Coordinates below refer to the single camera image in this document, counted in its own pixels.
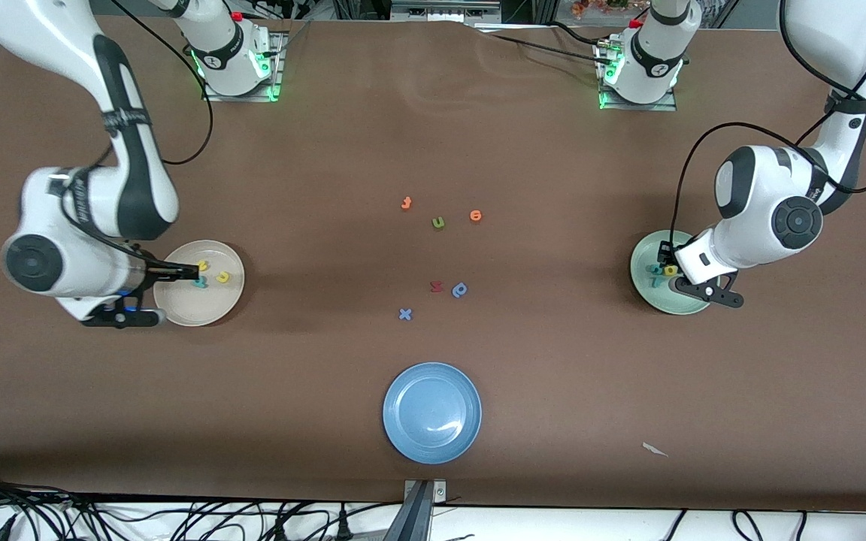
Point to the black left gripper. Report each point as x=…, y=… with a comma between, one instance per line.
x=663, y=258

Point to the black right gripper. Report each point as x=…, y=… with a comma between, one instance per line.
x=153, y=270

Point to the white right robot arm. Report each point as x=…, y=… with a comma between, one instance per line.
x=42, y=30

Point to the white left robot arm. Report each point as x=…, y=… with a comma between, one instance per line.
x=749, y=188

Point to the green round plate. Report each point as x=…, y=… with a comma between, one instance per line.
x=643, y=293

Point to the beige round plate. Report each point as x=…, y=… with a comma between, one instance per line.
x=215, y=304

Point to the white paper scrap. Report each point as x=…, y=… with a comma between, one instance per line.
x=655, y=449

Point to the blue foam letter p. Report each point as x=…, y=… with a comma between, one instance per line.
x=464, y=287

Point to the brown table cover sheet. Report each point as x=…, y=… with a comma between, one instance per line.
x=433, y=135

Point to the orange artificial flowers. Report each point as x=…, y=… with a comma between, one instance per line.
x=591, y=6

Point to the blue round plate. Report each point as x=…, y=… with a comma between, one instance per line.
x=431, y=413

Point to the white sheet below table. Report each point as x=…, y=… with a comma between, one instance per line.
x=553, y=526

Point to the black power plug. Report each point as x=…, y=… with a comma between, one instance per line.
x=343, y=526

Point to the silver equipment box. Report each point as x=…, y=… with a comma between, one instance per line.
x=440, y=9

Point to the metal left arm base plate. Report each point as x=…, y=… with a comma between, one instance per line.
x=643, y=107

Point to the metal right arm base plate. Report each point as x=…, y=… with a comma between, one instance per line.
x=237, y=98

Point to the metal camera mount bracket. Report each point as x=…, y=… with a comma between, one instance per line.
x=422, y=492

